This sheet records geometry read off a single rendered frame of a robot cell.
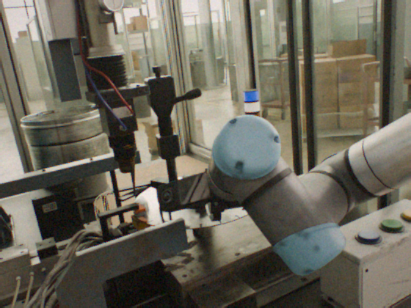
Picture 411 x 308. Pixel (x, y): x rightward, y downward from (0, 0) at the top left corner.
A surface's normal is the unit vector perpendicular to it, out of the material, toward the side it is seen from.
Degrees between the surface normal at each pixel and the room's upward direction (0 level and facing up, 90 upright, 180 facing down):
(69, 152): 90
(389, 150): 70
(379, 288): 90
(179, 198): 58
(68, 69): 90
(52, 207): 90
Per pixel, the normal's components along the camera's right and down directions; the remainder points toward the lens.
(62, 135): 0.27, 0.25
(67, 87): 0.47, 0.21
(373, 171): -0.69, 0.22
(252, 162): 0.07, -0.32
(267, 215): -0.51, 0.15
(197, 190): -0.44, -0.24
